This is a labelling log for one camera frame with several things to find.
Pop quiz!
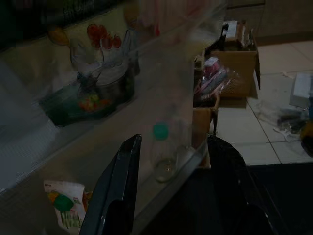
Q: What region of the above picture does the white paper box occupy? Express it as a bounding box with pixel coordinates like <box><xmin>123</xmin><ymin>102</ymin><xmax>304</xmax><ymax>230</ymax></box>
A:
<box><xmin>289</xmin><ymin>72</ymin><xmax>313</xmax><ymax>109</ymax></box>

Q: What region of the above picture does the small open cardboard box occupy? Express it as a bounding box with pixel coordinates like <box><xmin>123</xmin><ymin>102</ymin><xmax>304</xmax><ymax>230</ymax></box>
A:
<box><xmin>236</xmin><ymin>20</ymin><xmax>259</xmax><ymax>52</ymax></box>

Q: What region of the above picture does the green chicken stock pouch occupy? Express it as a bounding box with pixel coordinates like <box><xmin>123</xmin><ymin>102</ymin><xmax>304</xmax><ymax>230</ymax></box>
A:
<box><xmin>38</xmin><ymin>21</ymin><xmax>140</xmax><ymax>127</ymax></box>

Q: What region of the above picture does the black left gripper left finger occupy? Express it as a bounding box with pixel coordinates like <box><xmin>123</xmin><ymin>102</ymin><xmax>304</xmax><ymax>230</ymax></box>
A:
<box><xmin>78</xmin><ymin>134</ymin><xmax>143</xmax><ymax>235</ymax></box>

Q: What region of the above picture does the yellow green juice carton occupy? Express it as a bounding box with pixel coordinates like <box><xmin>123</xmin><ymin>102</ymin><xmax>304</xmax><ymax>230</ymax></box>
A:
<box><xmin>43</xmin><ymin>180</ymin><xmax>94</xmax><ymax>230</ymax></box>

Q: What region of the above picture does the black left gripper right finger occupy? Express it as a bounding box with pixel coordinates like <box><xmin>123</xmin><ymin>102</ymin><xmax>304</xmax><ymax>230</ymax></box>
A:
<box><xmin>206</xmin><ymin>134</ymin><xmax>288</xmax><ymax>235</ymax></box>

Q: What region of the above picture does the small bottle green cap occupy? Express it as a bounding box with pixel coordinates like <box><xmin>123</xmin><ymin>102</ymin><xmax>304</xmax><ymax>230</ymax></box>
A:
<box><xmin>149</xmin><ymin>124</ymin><xmax>181</xmax><ymax>184</ymax></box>

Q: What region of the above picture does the pink round container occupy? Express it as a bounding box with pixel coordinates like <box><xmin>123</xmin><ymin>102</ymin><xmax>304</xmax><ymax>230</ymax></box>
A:
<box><xmin>203</xmin><ymin>57</ymin><xmax>220</xmax><ymax>75</ymax></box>

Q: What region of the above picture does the large open cardboard box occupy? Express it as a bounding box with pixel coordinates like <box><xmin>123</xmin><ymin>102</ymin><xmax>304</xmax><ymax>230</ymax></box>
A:
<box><xmin>192</xmin><ymin>93</ymin><xmax>220</xmax><ymax>169</ymax></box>

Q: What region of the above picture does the white lined fridge door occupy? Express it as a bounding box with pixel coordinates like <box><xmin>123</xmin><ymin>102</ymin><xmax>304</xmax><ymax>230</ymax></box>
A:
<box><xmin>0</xmin><ymin>0</ymin><xmax>229</xmax><ymax>235</ymax></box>

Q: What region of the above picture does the white flat box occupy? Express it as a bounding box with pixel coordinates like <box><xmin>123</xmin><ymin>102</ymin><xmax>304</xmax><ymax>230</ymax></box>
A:
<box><xmin>221</xmin><ymin>21</ymin><xmax>239</xmax><ymax>39</ymax></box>

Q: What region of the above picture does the clear fridge door bin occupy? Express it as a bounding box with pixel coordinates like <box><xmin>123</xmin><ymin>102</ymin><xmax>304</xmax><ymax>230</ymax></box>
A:
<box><xmin>0</xmin><ymin>137</ymin><xmax>211</xmax><ymax>235</ymax></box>

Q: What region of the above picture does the plain brown cardboard box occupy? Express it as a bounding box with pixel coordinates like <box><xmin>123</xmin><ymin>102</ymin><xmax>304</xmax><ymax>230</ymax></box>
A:
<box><xmin>210</xmin><ymin>47</ymin><xmax>262</xmax><ymax>99</ymax></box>

